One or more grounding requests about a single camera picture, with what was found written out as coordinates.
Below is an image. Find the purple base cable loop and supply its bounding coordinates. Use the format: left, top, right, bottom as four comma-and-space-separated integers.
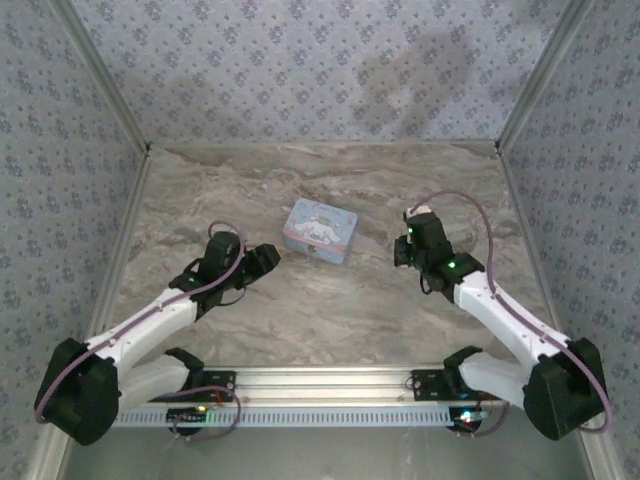
169, 384, 242, 442
452, 399, 509, 439

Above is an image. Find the aluminium frame post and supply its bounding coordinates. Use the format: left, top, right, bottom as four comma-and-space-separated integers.
52, 0, 153, 154
494, 0, 597, 151

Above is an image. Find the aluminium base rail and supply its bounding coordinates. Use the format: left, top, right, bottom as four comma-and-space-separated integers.
197, 367, 506, 406

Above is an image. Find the slotted grey cable duct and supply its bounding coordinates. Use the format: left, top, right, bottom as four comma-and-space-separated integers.
112, 405, 451, 429

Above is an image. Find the black controller board with LEDs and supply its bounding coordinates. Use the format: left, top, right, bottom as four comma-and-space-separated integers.
451, 407, 490, 432
166, 407, 210, 435

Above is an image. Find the light blue cartoon tin box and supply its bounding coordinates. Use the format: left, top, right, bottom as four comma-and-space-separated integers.
281, 197, 360, 266

